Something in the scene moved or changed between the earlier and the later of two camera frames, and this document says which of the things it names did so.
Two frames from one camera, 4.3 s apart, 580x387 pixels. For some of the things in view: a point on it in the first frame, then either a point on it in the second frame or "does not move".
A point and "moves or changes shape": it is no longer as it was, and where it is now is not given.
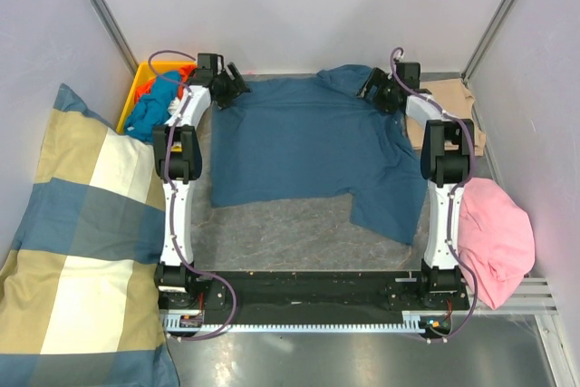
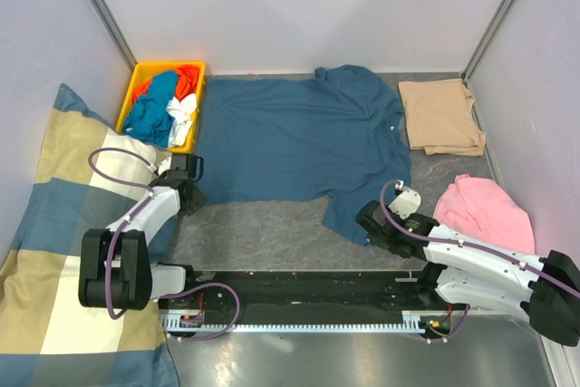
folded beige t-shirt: [452, 98] does not move
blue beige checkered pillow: [79, 287] does not move
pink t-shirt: [496, 244] does not move
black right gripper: [378, 80] to [374, 240]
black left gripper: [236, 88] to [198, 200]
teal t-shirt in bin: [153, 109] does not move
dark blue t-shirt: [319, 135] moves or changes shape
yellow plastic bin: [147, 71] does not move
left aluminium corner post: [101, 8] does not move
